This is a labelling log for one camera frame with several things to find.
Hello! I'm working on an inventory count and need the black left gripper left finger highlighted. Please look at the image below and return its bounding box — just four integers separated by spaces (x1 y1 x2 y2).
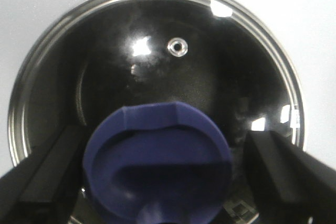
1 125 87 223

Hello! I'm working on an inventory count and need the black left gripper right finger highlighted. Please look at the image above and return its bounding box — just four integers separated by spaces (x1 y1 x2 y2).
243 131 335 223

